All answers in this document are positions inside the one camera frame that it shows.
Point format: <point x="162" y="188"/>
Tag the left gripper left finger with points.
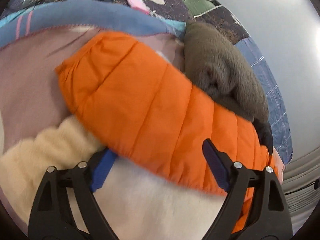
<point x="64" y="206"/>

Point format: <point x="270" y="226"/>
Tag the orange puffer jacket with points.
<point x="146" y="110"/>

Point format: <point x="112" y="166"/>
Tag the grey pleated curtain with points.
<point x="299" y="187"/>

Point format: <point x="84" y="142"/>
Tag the pink folded garment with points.
<point x="279" y="165"/>

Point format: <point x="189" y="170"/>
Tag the cream plush blanket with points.
<point x="38" y="131"/>

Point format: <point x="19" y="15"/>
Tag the black folded garment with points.
<point x="264" y="132"/>

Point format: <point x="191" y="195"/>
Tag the grey-brown fleece garment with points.
<point x="217" y="67"/>

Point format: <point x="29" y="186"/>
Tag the blue plaid duvet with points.
<point x="123" y="18"/>

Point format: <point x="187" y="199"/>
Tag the green pillow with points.
<point x="199" y="7"/>

